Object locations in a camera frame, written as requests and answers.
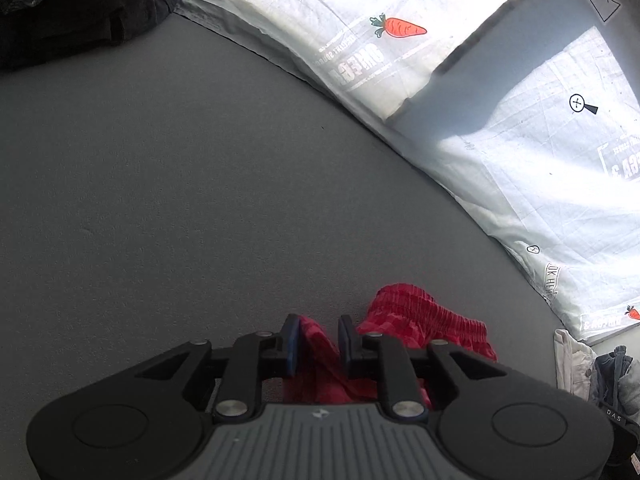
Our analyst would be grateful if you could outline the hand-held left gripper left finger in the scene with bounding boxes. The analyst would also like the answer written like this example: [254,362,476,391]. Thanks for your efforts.
[132,314,302,423]

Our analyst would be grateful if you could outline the printed white curtain sheet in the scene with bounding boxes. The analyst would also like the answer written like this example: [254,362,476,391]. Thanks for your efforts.
[172,0,640,346]

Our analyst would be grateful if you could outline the dark blue garment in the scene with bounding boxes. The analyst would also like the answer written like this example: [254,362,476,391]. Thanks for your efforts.
[589,345,640,413]

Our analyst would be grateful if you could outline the red checked shorts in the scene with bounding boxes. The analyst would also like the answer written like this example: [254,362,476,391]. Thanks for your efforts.
[282,284,499,407]

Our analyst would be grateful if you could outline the black garment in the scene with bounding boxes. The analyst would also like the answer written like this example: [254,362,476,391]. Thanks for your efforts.
[0,0,182,72]

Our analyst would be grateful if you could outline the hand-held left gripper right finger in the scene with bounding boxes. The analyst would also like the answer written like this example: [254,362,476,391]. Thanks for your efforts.
[337,315,507,420]

